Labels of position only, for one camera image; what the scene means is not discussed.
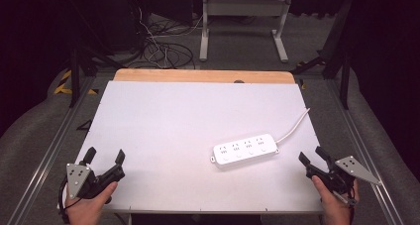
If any small black triangular bracket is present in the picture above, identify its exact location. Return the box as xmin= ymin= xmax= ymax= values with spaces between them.
xmin=75 ymin=118 xmax=94 ymax=132

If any white power strip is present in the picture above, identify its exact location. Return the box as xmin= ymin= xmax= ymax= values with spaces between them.
xmin=209 ymin=133 xmax=280 ymax=169

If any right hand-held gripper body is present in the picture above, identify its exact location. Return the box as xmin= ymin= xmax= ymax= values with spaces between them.
xmin=305 ymin=155 xmax=382 ymax=197

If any white table mat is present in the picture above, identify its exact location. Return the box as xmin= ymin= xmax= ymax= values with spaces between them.
xmin=58 ymin=80 xmax=328 ymax=215

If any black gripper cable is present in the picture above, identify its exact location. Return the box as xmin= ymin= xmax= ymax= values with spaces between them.
xmin=57 ymin=180 xmax=83 ymax=225

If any white metal stand frame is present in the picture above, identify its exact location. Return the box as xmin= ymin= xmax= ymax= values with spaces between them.
xmin=198 ymin=0 xmax=294 ymax=63

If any yellow black hazard tape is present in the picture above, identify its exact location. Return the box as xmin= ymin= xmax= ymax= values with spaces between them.
xmin=53 ymin=69 xmax=99 ymax=96

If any tangle of floor cables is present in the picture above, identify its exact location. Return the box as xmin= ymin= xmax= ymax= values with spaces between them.
xmin=130 ymin=0 xmax=204 ymax=70

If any black tripod stand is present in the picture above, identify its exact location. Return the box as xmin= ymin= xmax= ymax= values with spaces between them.
xmin=63 ymin=0 xmax=117 ymax=109

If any person's right hand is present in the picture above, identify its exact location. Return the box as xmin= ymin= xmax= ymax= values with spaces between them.
xmin=311 ymin=174 xmax=361 ymax=225

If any black metal stand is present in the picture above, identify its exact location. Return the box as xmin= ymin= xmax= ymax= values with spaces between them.
xmin=290 ymin=0 xmax=355 ymax=111

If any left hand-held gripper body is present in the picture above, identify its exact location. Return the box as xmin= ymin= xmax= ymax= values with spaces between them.
xmin=65 ymin=163 xmax=127 ymax=200

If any person's left hand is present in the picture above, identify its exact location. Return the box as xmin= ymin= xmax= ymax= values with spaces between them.
xmin=63 ymin=180 xmax=119 ymax=225

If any white power strip cable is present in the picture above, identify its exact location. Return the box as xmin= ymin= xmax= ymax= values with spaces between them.
xmin=274 ymin=107 xmax=312 ymax=145

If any aluminium floor rail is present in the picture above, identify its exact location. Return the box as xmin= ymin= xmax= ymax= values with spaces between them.
xmin=325 ymin=78 xmax=405 ymax=225
xmin=5 ymin=75 xmax=97 ymax=225

